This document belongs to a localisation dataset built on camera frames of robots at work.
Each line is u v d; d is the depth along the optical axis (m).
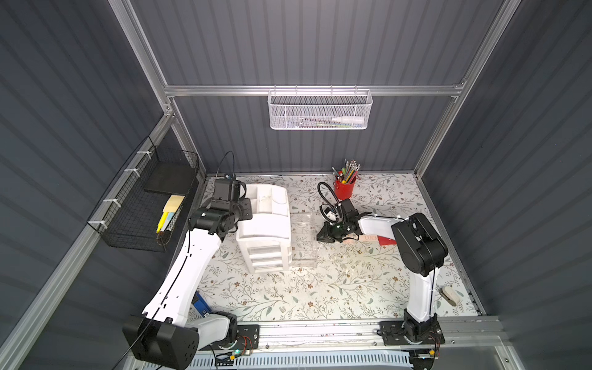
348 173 1.02
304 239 0.96
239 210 0.64
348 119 0.89
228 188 0.55
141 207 0.73
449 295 0.79
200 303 0.78
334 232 0.87
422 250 0.53
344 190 1.09
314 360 0.70
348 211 0.81
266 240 0.70
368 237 0.96
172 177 0.81
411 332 0.66
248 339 0.72
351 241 0.95
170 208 0.74
